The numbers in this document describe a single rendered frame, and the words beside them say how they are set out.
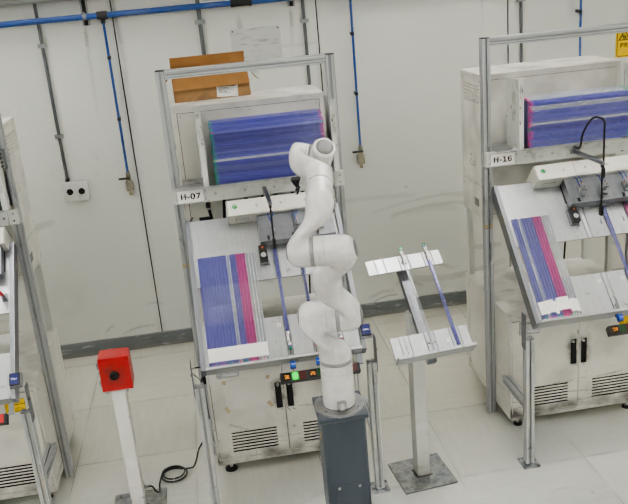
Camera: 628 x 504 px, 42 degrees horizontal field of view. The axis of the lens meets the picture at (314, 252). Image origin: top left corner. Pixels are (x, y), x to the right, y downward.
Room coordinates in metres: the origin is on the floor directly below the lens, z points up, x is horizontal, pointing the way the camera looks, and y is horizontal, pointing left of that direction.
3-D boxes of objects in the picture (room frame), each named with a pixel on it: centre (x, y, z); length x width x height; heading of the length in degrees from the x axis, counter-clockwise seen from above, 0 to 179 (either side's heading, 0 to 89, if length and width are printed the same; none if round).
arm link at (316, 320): (2.71, -0.01, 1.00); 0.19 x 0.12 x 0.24; 86
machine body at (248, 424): (3.73, 0.24, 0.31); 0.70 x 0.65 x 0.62; 97
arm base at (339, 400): (2.71, -0.04, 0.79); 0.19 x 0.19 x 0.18
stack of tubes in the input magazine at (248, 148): (3.62, 0.16, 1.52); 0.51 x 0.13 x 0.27; 97
